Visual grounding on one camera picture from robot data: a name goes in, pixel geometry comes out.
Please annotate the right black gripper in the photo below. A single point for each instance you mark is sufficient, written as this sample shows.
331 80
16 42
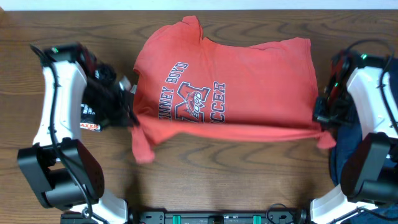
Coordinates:
319 114

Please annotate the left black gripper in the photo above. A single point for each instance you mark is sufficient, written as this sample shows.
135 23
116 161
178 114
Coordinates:
123 106

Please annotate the red printed t-shirt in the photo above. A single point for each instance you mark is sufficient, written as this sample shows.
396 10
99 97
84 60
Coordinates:
190 84

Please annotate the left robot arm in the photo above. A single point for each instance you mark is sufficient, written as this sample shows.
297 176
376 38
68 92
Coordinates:
60 170

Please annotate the black folded printed shirt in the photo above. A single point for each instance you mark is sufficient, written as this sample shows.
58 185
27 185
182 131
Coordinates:
99 96

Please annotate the navy blue garment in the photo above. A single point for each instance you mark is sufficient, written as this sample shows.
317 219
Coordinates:
348 149

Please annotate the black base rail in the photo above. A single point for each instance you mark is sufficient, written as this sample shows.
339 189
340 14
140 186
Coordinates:
275 214

